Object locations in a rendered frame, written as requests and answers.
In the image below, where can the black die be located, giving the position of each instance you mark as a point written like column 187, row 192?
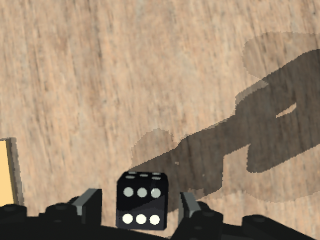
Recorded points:
column 142, row 201

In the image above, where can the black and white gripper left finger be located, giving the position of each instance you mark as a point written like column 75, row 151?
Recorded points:
column 87, row 209

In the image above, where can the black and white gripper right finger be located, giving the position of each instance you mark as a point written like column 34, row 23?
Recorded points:
column 203, row 224

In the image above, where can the tan flat mat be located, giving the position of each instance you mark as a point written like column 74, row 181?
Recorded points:
column 7, row 192

